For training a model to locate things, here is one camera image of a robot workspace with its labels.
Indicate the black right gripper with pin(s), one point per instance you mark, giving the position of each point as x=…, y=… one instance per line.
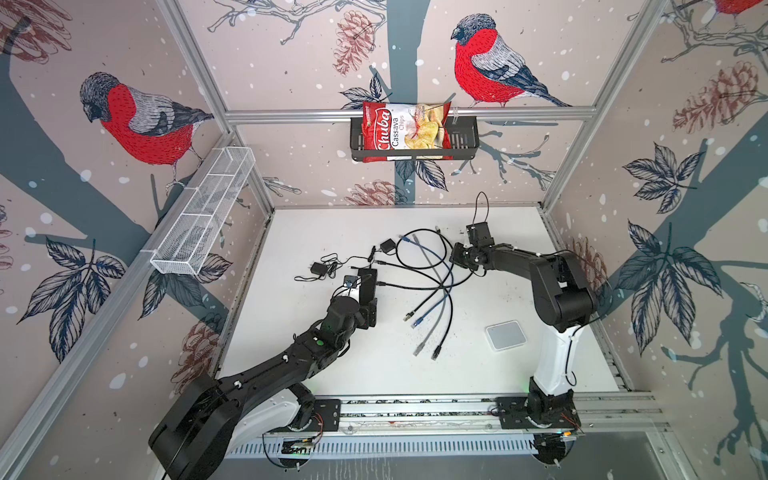
x=456, y=248

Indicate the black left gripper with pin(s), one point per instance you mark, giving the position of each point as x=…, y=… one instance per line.
x=368, y=314

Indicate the black network switch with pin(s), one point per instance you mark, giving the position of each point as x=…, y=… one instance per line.
x=367, y=287

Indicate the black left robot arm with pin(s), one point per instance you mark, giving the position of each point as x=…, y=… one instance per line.
x=270, y=378

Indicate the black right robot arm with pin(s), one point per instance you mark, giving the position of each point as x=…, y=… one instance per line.
x=564, y=302

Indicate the small black plug adapter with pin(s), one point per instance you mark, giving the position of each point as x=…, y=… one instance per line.
x=386, y=248

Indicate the red cassava chips bag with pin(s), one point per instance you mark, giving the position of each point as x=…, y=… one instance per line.
x=396, y=126

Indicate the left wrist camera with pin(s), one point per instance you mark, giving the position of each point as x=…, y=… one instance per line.
x=351, y=284

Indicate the black power adapter with cable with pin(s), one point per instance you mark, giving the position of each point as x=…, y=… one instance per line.
x=325, y=268

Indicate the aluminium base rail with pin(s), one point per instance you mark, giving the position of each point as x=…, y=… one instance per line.
x=294, y=426

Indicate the black wall basket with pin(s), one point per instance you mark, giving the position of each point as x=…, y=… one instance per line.
x=461, y=131

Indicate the white wire mesh shelf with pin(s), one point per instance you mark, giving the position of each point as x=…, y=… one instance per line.
x=192, y=236

